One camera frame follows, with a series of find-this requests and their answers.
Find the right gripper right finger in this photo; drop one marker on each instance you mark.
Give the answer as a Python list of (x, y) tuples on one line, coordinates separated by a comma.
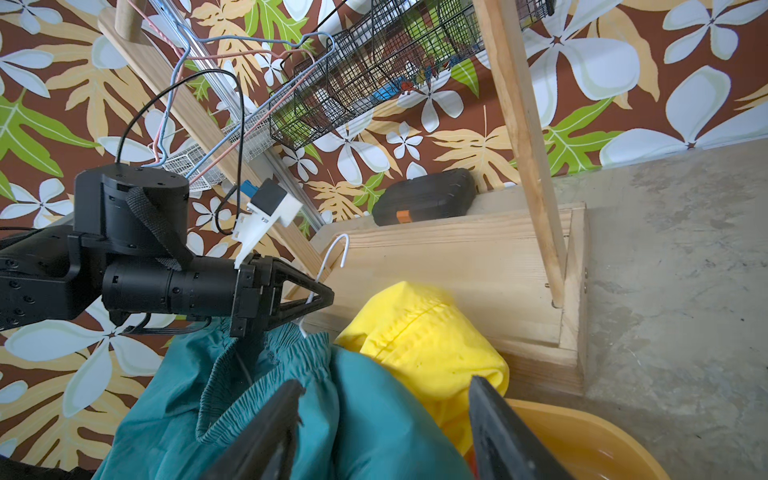
[(505, 448)]

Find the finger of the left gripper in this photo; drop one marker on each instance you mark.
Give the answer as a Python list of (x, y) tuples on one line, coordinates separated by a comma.
[(296, 293)]

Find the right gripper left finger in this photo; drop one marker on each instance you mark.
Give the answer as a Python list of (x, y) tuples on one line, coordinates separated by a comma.
[(266, 448)]

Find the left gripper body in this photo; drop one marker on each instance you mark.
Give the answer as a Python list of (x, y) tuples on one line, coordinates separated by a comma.
[(256, 299)]

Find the green shorts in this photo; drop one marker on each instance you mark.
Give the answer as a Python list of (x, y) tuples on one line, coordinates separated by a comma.
[(357, 420)]

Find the yellow shorts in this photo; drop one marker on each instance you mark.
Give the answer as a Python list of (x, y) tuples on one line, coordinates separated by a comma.
[(420, 336)]

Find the white wire hanger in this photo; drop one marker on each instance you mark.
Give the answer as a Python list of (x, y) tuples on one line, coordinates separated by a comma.
[(327, 262)]

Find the pink wire hanger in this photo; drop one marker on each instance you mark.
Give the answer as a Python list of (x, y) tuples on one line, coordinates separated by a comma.
[(129, 18)]

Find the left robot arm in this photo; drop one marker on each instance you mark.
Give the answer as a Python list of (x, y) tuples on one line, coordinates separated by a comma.
[(126, 246)]

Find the yellow plastic tray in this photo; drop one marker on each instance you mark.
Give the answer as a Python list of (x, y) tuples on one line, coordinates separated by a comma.
[(587, 446)]

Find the wooden clothes rack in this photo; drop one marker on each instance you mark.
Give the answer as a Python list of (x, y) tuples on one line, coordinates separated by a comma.
[(519, 276)]

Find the black tool case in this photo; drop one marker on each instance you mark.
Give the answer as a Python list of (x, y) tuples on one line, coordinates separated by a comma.
[(434, 196)]

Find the black mesh basket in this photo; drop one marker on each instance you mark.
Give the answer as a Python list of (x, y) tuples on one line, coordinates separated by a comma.
[(398, 46)]

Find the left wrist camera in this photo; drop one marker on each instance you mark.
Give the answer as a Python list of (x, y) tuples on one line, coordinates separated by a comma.
[(268, 205)]

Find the white wire basket left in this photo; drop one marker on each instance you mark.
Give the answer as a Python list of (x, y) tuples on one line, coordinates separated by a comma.
[(228, 156)]

